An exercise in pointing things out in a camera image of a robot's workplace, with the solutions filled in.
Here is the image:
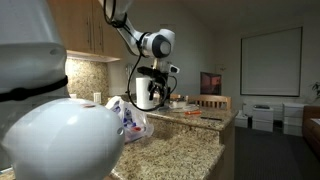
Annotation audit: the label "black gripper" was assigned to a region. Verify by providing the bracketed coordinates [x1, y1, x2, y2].
[136, 66, 169, 101]

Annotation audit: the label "white plastic bag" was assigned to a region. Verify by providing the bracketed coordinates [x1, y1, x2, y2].
[105, 95, 155, 144]

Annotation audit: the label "white paper towel roll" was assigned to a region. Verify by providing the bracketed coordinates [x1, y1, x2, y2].
[135, 76, 155, 110]

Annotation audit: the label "white bowl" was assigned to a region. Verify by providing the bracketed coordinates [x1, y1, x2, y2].
[169, 99, 188, 109]

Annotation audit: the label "white paper sheet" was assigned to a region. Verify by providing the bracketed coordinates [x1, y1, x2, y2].
[182, 103, 201, 112]

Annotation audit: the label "wooden chair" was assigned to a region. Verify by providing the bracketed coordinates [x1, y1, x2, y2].
[185, 94, 232, 111]

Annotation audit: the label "dark reddish framed picture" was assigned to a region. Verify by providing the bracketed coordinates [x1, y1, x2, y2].
[199, 71, 223, 96]

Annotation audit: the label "thin black flat object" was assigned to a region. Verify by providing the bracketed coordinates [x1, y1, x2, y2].
[199, 115, 224, 122]

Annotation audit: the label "white printer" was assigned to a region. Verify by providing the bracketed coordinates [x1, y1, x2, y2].
[251, 103, 275, 133]

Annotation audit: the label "white projector screen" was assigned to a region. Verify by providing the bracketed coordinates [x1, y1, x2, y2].
[239, 26, 304, 98]

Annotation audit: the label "white drawer unit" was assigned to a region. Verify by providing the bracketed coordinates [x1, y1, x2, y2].
[282, 101, 306, 137]

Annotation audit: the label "green house plant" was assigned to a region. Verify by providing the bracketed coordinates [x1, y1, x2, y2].
[311, 81, 320, 101]

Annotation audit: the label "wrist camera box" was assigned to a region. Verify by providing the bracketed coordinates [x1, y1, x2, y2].
[166, 64, 181, 75]

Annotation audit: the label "white wall phone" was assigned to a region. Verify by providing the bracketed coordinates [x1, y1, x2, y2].
[125, 63, 135, 98]

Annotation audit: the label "wooden wall cabinets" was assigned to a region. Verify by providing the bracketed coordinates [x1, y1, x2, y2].
[46, 0, 129, 63]

